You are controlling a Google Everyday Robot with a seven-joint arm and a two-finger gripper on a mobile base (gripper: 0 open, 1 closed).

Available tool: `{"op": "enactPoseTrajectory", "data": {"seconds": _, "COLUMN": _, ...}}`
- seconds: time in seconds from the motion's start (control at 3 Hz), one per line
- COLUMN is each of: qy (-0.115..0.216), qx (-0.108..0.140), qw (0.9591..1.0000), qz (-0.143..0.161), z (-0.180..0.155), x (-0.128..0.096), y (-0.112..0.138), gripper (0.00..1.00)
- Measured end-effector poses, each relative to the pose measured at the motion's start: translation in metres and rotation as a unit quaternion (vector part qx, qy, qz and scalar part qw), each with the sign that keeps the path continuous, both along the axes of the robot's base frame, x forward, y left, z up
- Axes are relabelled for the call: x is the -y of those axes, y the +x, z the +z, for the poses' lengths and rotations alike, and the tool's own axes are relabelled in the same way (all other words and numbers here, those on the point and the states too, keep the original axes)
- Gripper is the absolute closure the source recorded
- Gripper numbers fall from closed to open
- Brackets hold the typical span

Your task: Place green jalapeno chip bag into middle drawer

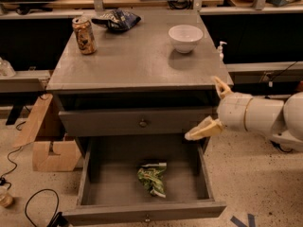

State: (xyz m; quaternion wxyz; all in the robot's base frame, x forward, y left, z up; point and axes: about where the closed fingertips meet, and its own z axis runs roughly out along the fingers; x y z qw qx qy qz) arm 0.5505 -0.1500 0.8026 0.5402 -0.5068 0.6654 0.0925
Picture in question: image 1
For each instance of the grey top drawer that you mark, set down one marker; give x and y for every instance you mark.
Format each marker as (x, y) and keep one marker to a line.
(133, 121)

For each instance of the white pump bottle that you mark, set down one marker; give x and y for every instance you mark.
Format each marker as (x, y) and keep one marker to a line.
(220, 49)

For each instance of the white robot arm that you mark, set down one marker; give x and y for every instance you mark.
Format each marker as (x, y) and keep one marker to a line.
(278, 120)

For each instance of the open grey middle drawer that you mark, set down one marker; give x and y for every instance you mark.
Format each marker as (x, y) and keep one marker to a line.
(110, 191)

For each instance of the grey drawer cabinet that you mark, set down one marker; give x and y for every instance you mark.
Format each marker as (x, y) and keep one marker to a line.
(138, 69)

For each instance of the clear plastic cup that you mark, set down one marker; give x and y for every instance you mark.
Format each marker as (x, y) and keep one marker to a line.
(6, 199)

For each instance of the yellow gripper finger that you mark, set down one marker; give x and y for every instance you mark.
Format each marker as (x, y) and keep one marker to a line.
(208, 127)
(222, 88)

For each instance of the green jalapeno chip bag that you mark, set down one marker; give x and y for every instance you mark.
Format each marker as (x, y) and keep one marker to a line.
(151, 177)

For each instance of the clear plastic container left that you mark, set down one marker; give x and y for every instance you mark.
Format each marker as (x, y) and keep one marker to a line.
(6, 70)

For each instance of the blue chip bag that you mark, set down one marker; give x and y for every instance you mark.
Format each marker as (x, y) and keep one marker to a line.
(117, 20)

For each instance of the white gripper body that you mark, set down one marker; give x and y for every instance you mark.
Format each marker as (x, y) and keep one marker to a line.
(232, 112)

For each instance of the white ceramic bowl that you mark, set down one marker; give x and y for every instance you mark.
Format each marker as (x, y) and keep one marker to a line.
(184, 38)

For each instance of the orange soda can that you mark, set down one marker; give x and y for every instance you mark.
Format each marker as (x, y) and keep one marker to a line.
(84, 35)

